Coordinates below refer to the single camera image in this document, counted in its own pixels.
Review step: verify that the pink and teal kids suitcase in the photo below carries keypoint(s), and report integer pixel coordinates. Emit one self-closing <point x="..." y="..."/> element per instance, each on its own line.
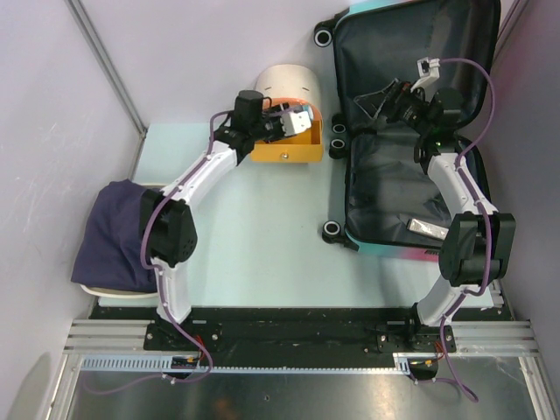
<point x="410" y="75"/>

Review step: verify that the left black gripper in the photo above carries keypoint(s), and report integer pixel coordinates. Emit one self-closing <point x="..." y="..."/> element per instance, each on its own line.
<point x="276" y="112"/>

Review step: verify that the grey slotted cable duct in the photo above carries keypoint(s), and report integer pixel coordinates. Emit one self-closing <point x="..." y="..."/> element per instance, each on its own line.
<point x="178" y="364"/>

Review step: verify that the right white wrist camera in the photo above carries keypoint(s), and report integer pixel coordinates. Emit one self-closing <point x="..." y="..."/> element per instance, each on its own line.
<point x="428" y="71"/>

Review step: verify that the navy garment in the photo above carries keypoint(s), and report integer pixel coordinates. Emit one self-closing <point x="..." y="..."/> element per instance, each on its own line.
<point x="114" y="236"/>

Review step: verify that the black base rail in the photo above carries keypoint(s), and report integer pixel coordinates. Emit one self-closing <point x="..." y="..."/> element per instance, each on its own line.
<point x="306" y="337"/>

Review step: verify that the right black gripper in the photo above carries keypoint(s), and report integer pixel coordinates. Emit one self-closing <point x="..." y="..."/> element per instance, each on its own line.
<point x="393" y="105"/>

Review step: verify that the cream round drawer cabinet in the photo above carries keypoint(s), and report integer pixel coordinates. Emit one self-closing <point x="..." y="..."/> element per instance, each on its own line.
<point x="295" y="96"/>

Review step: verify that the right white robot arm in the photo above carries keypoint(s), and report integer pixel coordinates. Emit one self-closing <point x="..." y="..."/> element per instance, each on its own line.
<point x="477" y="246"/>

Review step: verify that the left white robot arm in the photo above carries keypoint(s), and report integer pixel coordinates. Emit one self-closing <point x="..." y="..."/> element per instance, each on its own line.
<point x="167" y="227"/>

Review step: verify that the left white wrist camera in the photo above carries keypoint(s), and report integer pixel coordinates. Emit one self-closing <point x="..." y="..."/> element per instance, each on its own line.
<point x="296" y="122"/>

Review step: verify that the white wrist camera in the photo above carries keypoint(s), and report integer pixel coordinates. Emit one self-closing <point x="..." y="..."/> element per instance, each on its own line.
<point x="296" y="122"/>
<point x="428" y="71"/>

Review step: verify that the white rectangular tray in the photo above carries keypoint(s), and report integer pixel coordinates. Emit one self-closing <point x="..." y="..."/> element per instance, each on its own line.
<point x="122" y="289"/>

